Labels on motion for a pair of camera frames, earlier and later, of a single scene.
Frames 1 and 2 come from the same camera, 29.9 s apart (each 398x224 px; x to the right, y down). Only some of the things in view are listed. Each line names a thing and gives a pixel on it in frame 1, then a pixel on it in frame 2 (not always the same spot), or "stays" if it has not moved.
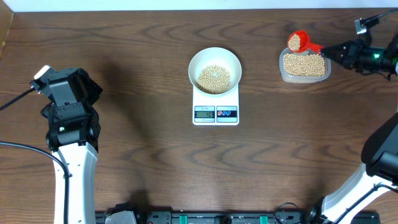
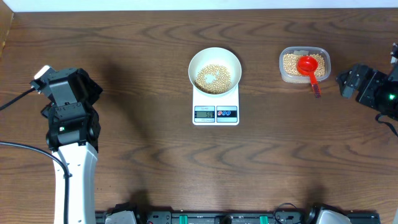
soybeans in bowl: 214,79 stays
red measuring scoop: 300,41 to 308,65
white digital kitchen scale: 216,110 stays
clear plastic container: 303,66 stays
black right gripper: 351,51 to 375,78
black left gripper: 92,90 stays
